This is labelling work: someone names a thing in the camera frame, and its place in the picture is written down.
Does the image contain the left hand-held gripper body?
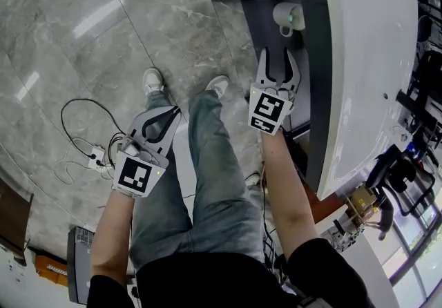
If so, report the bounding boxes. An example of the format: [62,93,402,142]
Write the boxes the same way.
[111,133,171,200]

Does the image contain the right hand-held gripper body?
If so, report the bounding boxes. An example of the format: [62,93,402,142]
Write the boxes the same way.
[247,81,297,137]

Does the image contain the pale green plastic cup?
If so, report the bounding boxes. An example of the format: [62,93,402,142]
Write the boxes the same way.
[272,1,307,39]

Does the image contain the person's right forearm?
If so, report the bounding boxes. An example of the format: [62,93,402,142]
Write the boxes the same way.
[260,128,321,261]

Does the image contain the person's left forearm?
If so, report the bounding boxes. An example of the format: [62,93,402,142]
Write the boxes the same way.
[90,189,139,280]

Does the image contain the large white ceramic sink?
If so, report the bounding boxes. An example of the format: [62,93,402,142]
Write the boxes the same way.
[316,0,420,202]

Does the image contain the white power strip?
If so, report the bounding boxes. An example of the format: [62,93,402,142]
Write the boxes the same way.
[87,145,115,173]

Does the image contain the person's right white shoe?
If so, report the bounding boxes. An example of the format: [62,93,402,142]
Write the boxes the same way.
[204,75,231,97]

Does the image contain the person's white shoe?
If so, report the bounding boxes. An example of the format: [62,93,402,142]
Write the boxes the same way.
[142,67,165,97]
[204,75,231,97]

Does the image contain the person's left white shoe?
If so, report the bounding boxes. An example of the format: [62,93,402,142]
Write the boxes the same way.
[142,67,165,97]

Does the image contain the person's blue jeans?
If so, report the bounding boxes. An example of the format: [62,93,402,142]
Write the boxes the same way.
[129,88,277,275]

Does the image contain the grey computer case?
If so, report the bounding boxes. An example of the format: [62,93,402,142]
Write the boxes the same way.
[67,226,96,305]

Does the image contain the tall black faucet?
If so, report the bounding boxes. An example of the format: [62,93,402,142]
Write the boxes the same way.
[395,88,438,118]

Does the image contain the orange box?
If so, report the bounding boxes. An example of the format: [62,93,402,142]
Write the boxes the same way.
[35,253,69,287]

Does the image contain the dark brown wooden cabinet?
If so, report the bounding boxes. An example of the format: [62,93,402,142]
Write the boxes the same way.
[0,178,35,254]

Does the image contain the person's black shirt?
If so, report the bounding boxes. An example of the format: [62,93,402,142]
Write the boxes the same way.
[86,237,378,308]

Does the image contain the cardboard box with yellow label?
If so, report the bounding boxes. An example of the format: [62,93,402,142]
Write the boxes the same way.
[346,184,381,228]

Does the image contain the black office chair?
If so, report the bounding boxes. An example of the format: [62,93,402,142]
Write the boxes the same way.
[365,143,436,218]

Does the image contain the black looped cable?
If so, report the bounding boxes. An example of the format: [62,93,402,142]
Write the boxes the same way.
[61,98,126,162]

